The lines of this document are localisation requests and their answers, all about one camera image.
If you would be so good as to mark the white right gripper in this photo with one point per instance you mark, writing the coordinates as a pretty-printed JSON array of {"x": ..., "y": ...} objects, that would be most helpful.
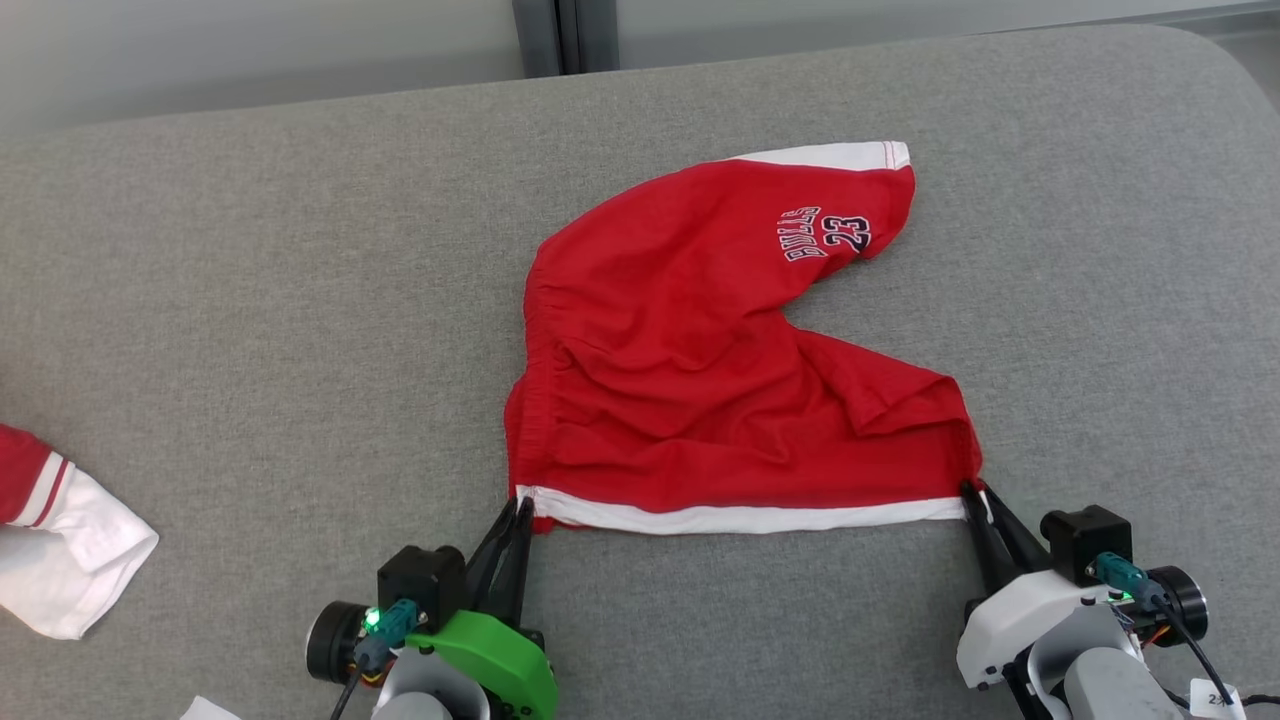
[{"x": 1010, "y": 620}]

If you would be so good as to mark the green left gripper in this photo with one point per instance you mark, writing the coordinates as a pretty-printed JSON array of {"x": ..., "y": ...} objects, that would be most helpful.
[{"x": 500, "y": 660}]

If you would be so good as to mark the red basketball shorts white hem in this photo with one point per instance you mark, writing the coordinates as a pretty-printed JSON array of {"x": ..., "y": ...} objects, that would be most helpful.
[{"x": 680, "y": 380}]

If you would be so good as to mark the red jersey white sleeves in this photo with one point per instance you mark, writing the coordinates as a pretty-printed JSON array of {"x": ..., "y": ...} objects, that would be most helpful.
[{"x": 70, "y": 560}]

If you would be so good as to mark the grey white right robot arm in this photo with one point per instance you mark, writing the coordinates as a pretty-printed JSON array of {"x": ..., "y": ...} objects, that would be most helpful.
[{"x": 1110, "y": 690}]

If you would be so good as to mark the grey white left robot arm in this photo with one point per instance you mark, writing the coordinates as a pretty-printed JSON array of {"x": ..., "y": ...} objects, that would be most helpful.
[{"x": 430, "y": 695}]

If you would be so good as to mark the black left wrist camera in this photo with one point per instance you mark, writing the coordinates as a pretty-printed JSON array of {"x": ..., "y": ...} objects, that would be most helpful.
[{"x": 420, "y": 580}]

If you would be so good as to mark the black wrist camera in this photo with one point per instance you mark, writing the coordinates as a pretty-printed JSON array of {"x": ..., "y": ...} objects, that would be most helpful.
[
  {"x": 420, "y": 580},
  {"x": 1085, "y": 540}
]

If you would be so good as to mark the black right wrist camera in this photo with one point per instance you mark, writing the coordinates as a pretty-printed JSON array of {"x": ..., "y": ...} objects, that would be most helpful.
[{"x": 1085, "y": 540}]

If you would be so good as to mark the grey metal partition post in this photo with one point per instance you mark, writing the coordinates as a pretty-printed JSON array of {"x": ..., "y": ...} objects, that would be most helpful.
[{"x": 540, "y": 35}]

